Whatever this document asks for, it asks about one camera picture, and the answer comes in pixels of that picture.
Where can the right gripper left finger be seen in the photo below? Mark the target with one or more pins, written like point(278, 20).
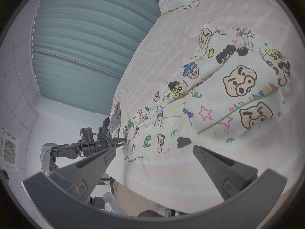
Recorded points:
point(82, 176)

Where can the pink garment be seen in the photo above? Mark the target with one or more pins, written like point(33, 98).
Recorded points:
point(114, 106)

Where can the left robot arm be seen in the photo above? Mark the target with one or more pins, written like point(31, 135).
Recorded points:
point(69, 151)

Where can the blue-green curtain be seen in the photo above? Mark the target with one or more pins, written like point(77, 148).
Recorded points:
point(83, 44)

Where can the bed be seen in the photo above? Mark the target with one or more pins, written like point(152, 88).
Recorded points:
point(154, 44)

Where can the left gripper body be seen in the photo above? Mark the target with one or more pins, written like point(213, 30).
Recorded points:
point(103, 145)

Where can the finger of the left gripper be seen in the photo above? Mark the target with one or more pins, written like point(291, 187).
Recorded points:
point(116, 145)
point(119, 141)

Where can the white printed pyjama top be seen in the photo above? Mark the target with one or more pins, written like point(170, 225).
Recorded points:
point(214, 104)

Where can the white ceiling air vent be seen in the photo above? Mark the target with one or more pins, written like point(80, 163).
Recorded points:
point(9, 149)

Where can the grey garment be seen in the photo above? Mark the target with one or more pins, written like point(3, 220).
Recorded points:
point(115, 123)

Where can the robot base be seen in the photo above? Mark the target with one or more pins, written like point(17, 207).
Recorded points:
point(109, 201)

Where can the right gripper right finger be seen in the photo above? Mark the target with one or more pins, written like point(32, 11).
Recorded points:
point(232, 178)

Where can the black garment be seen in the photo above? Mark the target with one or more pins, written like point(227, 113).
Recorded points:
point(106, 125)

